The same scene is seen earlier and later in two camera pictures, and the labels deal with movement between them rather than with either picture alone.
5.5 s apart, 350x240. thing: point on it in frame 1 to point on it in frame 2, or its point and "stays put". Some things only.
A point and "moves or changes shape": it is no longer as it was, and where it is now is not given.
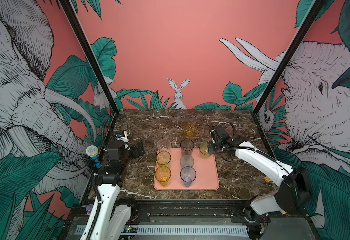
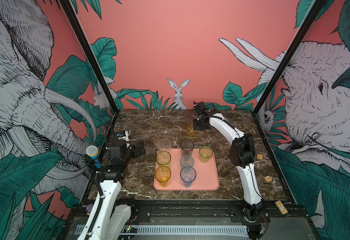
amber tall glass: (162, 174) stays put
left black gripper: (135, 154) stays put
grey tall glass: (187, 175) stays put
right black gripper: (210, 148) to (196, 126)
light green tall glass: (163, 158) stays put
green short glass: (204, 150) moves or changes shape
